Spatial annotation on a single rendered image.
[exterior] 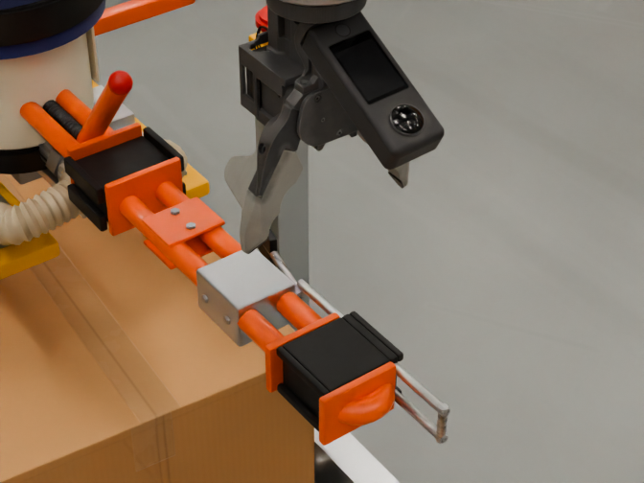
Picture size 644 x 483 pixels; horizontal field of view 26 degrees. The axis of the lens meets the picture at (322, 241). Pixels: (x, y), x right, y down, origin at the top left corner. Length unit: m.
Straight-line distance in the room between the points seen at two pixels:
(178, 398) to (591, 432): 1.47
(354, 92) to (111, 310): 0.75
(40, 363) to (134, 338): 0.11
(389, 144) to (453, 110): 2.82
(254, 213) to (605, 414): 1.95
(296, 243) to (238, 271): 1.00
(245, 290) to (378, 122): 0.32
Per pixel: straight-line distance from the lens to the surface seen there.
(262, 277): 1.24
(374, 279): 3.17
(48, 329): 1.64
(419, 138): 0.96
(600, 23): 4.24
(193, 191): 1.57
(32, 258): 1.50
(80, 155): 1.40
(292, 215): 2.20
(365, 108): 0.96
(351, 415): 1.13
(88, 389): 1.56
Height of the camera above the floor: 2.01
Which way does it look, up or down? 38 degrees down
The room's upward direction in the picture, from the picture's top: straight up
